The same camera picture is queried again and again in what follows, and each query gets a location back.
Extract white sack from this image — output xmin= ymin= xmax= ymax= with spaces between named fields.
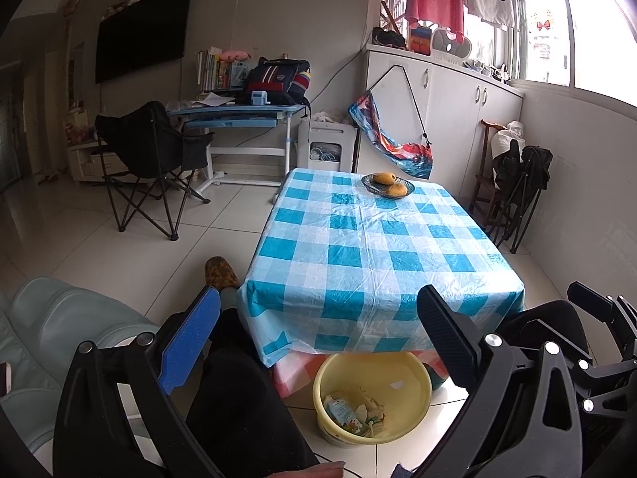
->
xmin=490 ymin=120 xmax=526 ymax=160

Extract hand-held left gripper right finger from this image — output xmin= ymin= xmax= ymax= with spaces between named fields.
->
xmin=413 ymin=284 xmax=584 ymax=478

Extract glass bowl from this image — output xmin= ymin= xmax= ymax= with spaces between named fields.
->
xmin=361 ymin=173 xmax=416 ymax=199

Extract pale green leather sofa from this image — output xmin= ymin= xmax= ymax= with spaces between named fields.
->
xmin=0 ymin=276 xmax=165 ymax=464

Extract blue study desk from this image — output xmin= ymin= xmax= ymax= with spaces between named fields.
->
xmin=166 ymin=102 xmax=305 ymax=190

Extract white cabinet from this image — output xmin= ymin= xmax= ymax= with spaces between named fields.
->
xmin=359 ymin=44 xmax=525 ymax=200

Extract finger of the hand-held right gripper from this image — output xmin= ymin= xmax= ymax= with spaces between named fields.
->
xmin=607 ymin=294 xmax=637 ymax=359
xmin=567 ymin=281 xmax=630 ymax=359

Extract colourful drawstring bag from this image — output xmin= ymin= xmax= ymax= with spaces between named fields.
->
xmin=348 ymin=65 xmax=434 ymax=179

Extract yellow plastic basin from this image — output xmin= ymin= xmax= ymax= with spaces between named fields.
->
xmin=313 ymin=352 xmax=433 ymax=448

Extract person's left leg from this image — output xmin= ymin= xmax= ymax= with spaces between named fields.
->
xmin=186 ymin=284 xmax=319 ymax=478

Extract white plastic stool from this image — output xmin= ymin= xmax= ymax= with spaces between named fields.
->
xmin=297 ymin=120 xmax=356 ymax=174

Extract black folding chair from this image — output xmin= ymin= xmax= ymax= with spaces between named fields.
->
xmin=94 ymin=101 xmax=216 ymax=242

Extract white television stand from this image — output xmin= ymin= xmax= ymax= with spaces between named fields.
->
xmin=67 ymin=137 xmax=120 ymax=182

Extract row of books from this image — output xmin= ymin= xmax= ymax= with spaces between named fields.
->
xmin=195 ymin=47 xmax=244 ymax=93

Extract window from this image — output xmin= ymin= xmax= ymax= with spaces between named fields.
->
xmin=508 ymin=0 xmax=637 ymax=105

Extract colourful box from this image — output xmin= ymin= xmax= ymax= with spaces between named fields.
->
xmin=409 ymin=27 xmax=432 ymax=55

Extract white hanging garment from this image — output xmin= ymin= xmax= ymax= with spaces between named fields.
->
xmin=463 ymin=0 xmax=516 ymax=28

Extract black shoes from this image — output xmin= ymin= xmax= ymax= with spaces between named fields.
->
xmin=372 ymin=26 xmax=408 ymax=49

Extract patterned yellow slipper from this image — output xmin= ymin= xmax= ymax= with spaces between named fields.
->
xmin=205 ymin=256 xmax=240 ymax=290

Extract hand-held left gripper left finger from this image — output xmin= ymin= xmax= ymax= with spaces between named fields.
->
xmin=52 ymin=284 xmax=222 ymax=478

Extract red hanging cloth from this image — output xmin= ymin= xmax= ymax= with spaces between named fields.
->
xmin=404 ymin=0 xmax=466 ymax=41

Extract white shoes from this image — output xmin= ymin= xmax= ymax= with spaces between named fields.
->
xmin=463 ymin=60 xmax=513 ymax=85

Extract dark striped backpack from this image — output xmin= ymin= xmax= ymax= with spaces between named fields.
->
xmin=242 ymin=58 xmax=312 ymax=106

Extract blue checkered tablecloth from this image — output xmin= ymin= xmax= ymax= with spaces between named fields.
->
xmin=236 ymin=167 xmax=526 ymax=369

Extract wooden chair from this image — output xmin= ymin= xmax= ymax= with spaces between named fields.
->
xmin=468 ymin=119 xmax=503 ymax=232

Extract folded black chair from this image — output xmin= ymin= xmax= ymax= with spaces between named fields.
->
xmin=492 ymin=138 xmax=554 ymax=255

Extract wall television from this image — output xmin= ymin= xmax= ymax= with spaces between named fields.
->
xmin=94 ymin=0 xmax=194 ymax=85

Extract loose papers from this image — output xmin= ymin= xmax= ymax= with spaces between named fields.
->
xmin=191 ymin=92 xmax=234 ymax=108

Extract person's left hand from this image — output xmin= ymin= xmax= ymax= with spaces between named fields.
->
xmin=270 ymin=460 xmax=347 ymax=478

